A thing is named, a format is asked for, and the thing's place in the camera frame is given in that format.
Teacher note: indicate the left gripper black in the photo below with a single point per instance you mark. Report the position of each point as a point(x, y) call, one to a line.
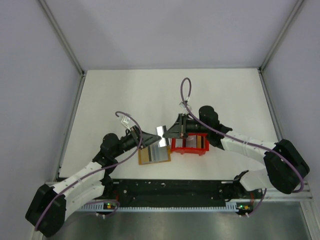
point(147, 139)

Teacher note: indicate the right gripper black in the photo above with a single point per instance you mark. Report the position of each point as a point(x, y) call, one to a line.
point(178, 130)

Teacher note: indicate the beige card with black stripe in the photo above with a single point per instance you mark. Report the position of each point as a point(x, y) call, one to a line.
point(144, 156)

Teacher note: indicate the yellow leather card holder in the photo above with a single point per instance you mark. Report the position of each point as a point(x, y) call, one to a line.
point(160, 154)

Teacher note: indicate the red plastic card bin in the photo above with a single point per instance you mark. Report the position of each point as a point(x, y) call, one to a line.
point(195, 151)

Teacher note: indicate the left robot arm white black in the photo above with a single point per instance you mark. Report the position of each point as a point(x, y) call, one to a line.
point(52, 205)

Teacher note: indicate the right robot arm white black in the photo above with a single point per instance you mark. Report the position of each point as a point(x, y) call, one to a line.
point(284, 167)

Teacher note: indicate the stack of cards in bin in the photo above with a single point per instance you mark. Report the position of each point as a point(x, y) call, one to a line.
point(192, 141)

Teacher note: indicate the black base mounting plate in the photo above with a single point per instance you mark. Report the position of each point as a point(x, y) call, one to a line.
point(177, 193)

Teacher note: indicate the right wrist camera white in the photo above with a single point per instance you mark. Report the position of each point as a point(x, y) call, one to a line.
point(185, 106)

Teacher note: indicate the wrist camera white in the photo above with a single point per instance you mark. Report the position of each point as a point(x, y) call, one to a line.
point(125, 120)
point(185, 106)

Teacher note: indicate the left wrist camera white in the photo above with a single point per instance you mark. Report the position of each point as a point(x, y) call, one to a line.
point(125, 120)

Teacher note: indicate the grey slotted cable duct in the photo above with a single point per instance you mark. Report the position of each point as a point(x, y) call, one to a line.
point(229, 207)

